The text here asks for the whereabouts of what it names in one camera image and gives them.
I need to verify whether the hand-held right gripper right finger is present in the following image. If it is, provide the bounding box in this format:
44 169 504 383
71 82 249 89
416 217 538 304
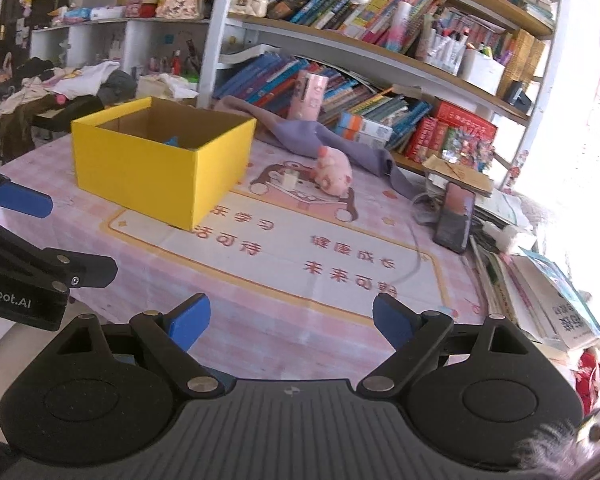
356 292 526 397

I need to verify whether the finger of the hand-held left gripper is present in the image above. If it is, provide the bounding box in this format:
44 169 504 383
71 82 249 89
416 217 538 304
0 215 119 289
0 172 55 219

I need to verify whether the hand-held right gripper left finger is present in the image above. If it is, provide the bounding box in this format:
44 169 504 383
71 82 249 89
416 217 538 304
55 294 221 397

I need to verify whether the yellow cardboard box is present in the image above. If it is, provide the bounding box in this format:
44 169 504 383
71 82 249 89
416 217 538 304
71 96 257 232

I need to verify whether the pink printed tablecloth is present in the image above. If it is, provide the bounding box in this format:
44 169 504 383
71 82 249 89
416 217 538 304
0 130 491 376

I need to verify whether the black smartphone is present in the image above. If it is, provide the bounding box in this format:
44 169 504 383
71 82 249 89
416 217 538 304
434 181 477 255

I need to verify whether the stack of flat books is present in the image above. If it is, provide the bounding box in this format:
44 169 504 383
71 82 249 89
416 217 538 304
467 192 600 356

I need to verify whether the white printed shirt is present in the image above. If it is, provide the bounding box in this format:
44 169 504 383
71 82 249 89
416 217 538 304
50 61 121 98

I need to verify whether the dark grey garment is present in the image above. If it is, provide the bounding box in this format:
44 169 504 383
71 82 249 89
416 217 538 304
100 70 138 106

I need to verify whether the brown envelope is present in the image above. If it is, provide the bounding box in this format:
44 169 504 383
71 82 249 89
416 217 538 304
422 155 496 197

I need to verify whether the pink pig plush toy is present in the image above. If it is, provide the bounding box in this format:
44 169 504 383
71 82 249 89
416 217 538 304
314 145 355 198

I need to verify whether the cream floral cloth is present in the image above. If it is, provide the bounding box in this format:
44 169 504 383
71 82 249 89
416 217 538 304
136 74 199 101

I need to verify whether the orange white small box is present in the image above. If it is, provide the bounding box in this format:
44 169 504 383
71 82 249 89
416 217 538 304
337 112 395 148

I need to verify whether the red boxed book set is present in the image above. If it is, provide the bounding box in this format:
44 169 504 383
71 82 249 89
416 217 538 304
407 101 498 173

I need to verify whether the pink purple cloth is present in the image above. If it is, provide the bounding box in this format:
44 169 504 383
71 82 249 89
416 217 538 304
214 96 416 200

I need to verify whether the grey fuzzy fabric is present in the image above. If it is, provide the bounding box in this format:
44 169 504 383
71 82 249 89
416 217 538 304
515 404 600 472

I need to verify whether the pink patterned carton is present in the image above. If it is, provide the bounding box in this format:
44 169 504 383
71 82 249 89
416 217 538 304
288 71 329 122

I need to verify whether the white bookshelf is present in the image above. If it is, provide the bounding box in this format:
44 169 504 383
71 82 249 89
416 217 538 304
30 0 566 196

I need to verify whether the row of blue books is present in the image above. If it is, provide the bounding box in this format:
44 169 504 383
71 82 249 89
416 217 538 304
225 52 433 156

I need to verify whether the white storage box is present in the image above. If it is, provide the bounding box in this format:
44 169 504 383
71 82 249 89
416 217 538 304
462 50 506 96

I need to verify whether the row of colourful books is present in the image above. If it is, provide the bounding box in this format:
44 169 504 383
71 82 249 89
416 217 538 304
267 0 481 56

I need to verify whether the white cable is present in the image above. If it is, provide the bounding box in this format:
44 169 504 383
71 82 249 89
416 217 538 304
405 190 443 288

